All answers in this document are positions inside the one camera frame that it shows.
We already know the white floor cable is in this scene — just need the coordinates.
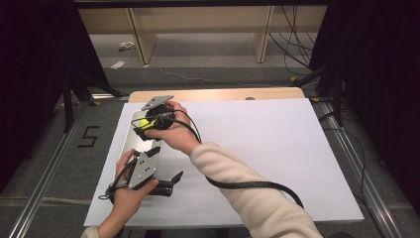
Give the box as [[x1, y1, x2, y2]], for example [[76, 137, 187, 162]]
[[157, 66, 272, 89]]

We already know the person's right hand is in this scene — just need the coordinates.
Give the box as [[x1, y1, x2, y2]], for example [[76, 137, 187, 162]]
[[144, 100, 202, 157]]

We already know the black metal stand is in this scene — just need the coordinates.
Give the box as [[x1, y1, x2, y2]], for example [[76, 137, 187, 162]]
[[61, 68, 124, 134], [291, 60, 345, 128]]

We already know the aluminium floor rail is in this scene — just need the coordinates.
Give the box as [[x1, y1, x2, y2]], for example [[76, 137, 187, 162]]
[[316, 98, 403, 238], [7, 93, 131, 238]]

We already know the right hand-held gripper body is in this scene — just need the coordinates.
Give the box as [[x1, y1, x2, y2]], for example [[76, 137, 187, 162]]
[[141, 94, 176, 132]]

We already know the beige wooden bench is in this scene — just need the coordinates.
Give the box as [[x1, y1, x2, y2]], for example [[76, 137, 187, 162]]
[[78, 5, 328, 66]]

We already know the thick black gripper cable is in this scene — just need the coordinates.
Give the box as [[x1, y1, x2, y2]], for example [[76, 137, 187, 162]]
[[171, 108, 305, 209]]

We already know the small white floor device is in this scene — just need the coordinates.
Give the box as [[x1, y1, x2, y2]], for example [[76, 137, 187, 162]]
[[118, 41, 137, 53]]

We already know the bundle of black floor cables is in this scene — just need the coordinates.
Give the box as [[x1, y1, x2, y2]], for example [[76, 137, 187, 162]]
[[267, 5, 320, 77]]

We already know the thin black floor cable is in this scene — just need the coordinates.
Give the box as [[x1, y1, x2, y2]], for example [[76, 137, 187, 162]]
[[321, 111, 368, 201]]

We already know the person's left hand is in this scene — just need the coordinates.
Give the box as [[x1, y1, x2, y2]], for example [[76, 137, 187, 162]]
[[112, 148, 159, 216]]

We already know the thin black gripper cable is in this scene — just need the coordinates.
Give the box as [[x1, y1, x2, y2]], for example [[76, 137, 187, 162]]
[[98, 158, 138, 202]]

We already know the white table sheet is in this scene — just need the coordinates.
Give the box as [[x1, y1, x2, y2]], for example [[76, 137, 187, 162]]
[[83, 97, 365, 228]]

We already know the black curtain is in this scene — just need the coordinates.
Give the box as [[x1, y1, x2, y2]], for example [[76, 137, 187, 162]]
[[0, 0, 112, 196], [308, 0, 420, 207]]

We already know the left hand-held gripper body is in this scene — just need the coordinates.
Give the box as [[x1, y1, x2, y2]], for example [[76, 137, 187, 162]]
[[128, 151, 175, 197]]

